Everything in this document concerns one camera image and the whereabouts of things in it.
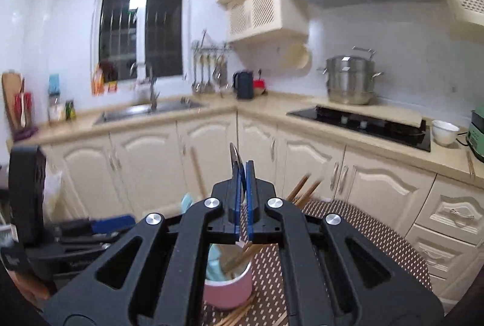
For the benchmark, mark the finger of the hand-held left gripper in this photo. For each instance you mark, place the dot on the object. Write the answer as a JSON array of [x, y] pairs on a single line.
[[113, 224]]

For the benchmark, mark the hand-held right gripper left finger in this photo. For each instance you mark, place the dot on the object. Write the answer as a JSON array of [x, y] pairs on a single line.
[[237, 205]]

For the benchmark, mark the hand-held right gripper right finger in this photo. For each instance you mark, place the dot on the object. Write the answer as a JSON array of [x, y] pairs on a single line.
[[249, 205]]

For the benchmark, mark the metal spoon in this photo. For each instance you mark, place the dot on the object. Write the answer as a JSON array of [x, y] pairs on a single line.
[[235, 156]]

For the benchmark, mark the bunch of wooden chopsticks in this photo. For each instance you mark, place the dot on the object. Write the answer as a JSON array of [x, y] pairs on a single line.
[[238, 258]]

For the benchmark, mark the light blue knife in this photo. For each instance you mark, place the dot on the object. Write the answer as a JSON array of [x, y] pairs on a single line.
[[215, 265]]

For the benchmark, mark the pink cup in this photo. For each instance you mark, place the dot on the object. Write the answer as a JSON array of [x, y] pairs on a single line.
[[230, 292]]

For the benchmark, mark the hanging metal utensils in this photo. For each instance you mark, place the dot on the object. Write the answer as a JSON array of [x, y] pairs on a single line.
[[202, 78]]

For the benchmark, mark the person's left hand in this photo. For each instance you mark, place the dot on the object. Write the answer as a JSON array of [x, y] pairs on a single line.
[[30, 288]]

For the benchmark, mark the white plastic bag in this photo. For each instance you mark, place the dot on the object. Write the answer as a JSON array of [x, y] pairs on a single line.
[[53, 193]]

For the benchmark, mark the cream kitchen base cabinets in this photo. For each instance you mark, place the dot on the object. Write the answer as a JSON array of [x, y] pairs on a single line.
[[151, 159]]

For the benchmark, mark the red utensil holder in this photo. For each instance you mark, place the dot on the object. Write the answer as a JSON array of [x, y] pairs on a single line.
[[25, 106]]

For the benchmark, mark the white seasoning jar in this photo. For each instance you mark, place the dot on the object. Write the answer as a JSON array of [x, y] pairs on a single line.
[[56, 110]]

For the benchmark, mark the green bottle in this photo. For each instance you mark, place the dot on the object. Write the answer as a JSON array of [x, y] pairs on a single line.
[[70, 111]]

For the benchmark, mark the beige kitchen countertop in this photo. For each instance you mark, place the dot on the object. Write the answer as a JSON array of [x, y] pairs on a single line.
[[264, 110]]

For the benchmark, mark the wooden cutting board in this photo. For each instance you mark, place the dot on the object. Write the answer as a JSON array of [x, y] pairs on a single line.
[[9, 99]]

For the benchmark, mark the blue box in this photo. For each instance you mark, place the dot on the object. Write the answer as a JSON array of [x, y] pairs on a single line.
[[54, 84]]

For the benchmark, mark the dark blue pitcher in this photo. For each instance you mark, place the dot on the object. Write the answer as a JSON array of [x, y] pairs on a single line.
[[244, 86]]

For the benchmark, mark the red container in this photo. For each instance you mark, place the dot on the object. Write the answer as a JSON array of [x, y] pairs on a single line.
[[259, 86]]

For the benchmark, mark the steel sink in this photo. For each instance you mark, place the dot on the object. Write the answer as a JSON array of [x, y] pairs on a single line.
[[151, 110]]

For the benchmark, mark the brown polka dot tablecloth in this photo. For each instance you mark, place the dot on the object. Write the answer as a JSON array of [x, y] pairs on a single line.
[[378, 235]]

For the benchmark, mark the orange packet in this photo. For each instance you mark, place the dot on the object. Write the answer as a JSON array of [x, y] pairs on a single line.
[[97, 82]]

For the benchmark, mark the small yellow red box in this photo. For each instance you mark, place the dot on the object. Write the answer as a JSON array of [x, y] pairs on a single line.
[[112, 86]]

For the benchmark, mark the chrome faucet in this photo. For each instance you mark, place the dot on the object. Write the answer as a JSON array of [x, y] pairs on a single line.
[[152, 91]]

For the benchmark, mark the cream round strainer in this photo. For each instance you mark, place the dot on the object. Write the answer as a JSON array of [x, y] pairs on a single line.
[[298, 57]]

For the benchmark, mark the steel steamer pot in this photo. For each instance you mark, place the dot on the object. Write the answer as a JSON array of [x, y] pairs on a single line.
[[349, 80]]

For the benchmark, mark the black glass cooktop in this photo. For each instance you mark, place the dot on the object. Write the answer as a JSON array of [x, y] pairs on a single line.
[[397, 135]]

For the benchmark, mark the white bowl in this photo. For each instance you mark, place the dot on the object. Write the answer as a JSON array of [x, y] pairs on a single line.
[[446, 133]]

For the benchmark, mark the green kitchen appliance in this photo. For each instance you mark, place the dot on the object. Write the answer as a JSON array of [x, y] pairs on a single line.
[[476, 137]]

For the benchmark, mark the wall utensil rail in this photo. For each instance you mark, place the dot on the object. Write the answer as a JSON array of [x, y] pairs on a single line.
[[211, 46]]

